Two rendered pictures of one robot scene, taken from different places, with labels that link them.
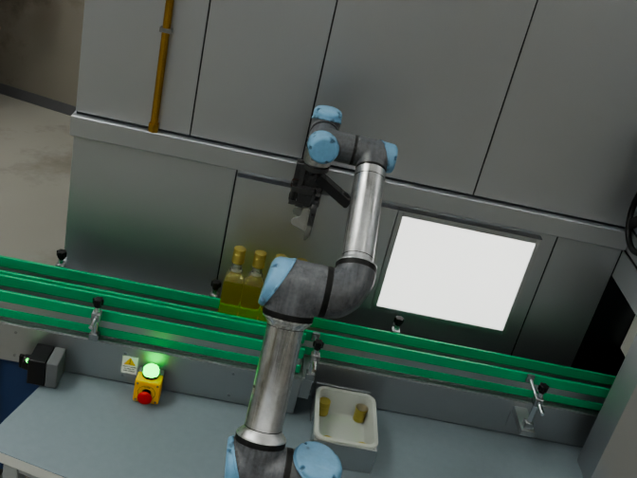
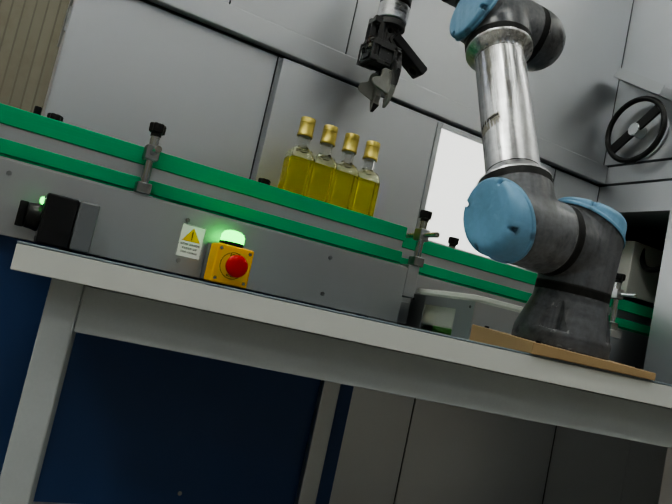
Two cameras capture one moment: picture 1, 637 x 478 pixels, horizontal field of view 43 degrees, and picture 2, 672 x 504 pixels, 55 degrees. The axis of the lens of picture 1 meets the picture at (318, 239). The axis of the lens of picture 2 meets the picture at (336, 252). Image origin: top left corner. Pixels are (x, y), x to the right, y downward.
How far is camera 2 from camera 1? 173 cm
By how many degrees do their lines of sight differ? 38
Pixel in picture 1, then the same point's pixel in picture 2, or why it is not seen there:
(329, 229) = (375, 136)
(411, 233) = (449, 149)
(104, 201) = (110, 75)
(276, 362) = (519, 79)
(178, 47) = not seen: outside the picture
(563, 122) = not seen: hidden behind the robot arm
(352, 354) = (430, 263)
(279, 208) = (326, 103)
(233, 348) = (327, 224)
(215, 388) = (306, 283)
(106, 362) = (155, 237)
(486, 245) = not seen: hidden behind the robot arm
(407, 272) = (446, 196)
